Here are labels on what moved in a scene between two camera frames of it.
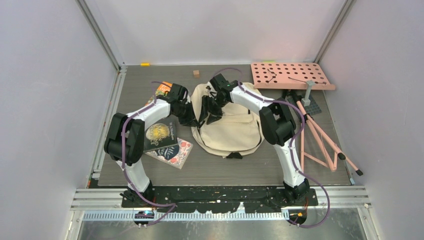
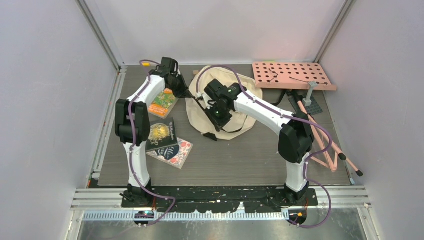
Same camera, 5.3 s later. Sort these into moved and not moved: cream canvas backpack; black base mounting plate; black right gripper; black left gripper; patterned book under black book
Moved: cream canvas backpack; black right gripper; black left gripper
Not moved: black base mounting plate; patterned book under black book
